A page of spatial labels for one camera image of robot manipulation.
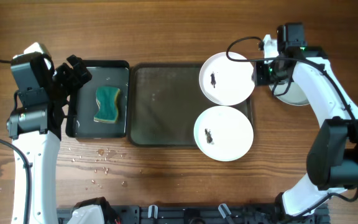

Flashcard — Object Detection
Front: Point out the green yellow sponge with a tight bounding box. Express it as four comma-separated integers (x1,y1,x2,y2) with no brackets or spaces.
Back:
94,86,121,123

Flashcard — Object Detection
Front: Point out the white plate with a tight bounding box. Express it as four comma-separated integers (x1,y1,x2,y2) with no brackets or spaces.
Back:
193,106,254,162
199,52,255,106

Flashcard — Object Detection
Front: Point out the small black water tray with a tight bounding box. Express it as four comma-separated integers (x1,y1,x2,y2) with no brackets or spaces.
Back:
65,60,130,139

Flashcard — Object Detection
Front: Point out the pale green plate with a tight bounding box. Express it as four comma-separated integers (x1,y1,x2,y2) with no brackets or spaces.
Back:
269,82,309,106

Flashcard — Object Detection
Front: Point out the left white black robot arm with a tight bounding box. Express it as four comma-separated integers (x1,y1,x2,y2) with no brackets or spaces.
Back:
7,52,92,223

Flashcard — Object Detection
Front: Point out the black mounting rail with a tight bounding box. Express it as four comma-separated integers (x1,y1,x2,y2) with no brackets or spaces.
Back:
57,203,331,224

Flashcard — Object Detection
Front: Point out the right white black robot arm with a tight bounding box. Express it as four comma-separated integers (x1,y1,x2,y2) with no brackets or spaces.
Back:
255,45,358,223

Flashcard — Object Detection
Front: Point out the large dark serving tray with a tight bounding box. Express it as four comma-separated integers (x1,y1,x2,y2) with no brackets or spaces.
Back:
126,62,254,147

